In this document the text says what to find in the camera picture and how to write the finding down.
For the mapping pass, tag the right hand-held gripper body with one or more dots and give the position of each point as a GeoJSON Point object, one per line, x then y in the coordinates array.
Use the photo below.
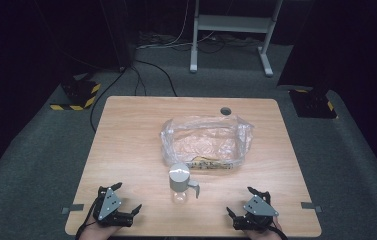
{"type": "Point", "coordinates": [259, 206]}

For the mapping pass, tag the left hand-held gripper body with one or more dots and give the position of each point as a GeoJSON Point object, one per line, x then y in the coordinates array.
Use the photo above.
{"type": "Point", "coordinates": [108, 204]}

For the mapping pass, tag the person's right hand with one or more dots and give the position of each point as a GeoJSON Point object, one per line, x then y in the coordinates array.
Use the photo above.
{"type": "Point", "coordinates": [266, 235]}

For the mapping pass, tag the person's left hand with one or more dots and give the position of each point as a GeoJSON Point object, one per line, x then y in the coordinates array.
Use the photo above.
{"type": "Point", "coordinates": [96, 232]}

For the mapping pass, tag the grey tape strip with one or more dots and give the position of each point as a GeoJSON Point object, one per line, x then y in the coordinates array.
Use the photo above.
{"type": "Point", "coordinates": [73, 208]}
{"type": "Point", "coordinates": [311, 206]}

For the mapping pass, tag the yellow brown banana peel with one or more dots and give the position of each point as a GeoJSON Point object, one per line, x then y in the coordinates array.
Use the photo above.
{"type": "Point", "coordinates": [209, 163]}

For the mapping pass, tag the clear bottle with grey cap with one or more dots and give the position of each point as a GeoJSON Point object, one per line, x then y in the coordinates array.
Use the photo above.
{"type": "Point", "coordinates": [179, 180]}

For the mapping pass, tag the clear plastic zip bag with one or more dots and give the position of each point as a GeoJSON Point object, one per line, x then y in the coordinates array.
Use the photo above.
{"type": "Point", "coordinates": [206, 140]}

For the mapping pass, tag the black yellow striped stand base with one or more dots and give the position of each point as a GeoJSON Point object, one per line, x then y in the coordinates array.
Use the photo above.
{"type": "Point", "coordinates": [312, 105]}
{"type": "Point", "coordinates": [81, 95]}

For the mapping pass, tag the black stand pole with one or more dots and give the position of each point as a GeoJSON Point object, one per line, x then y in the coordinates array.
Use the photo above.
{"type": "Point", "coordinates": [122, 36]}

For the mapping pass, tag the grey metal stand frame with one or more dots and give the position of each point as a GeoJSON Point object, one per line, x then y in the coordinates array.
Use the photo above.
{"type": "Point", "coordinates": [232, 24]}

